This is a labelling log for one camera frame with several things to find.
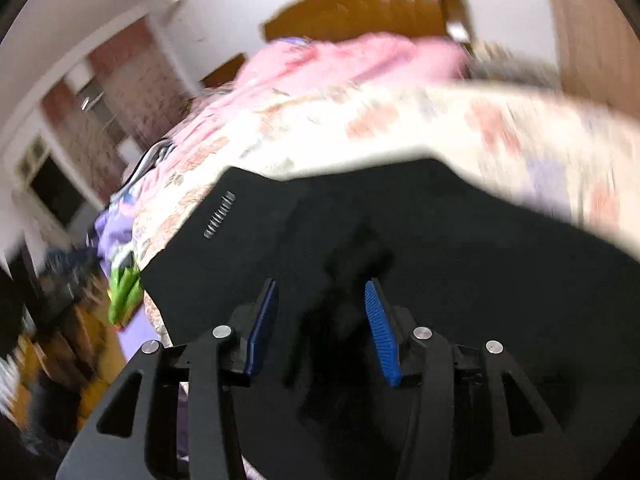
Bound red patterned curtain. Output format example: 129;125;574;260
40;20;201;206

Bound grey white garment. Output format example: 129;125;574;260
125;140;176;186

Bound bedside table with floral cover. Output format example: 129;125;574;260
470;42;561;88

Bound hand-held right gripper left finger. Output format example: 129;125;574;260
55;278;279;480

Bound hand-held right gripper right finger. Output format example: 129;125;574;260
364;278;571;480

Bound pink quilt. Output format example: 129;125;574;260
165;32;471;161

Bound black pants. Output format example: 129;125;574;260
140;157;640;480

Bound light wooden wardrobe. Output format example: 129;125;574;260
540;0;640;111

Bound purple cloth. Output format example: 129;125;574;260
92;195;151;281

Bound bed with floral sheet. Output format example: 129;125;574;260
130;77;640;351

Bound small wooden nightstand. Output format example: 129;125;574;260
200;52;248;88

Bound green fabric item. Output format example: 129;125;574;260
107;260;146;326

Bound wooden headboard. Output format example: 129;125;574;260
262;0;473;46

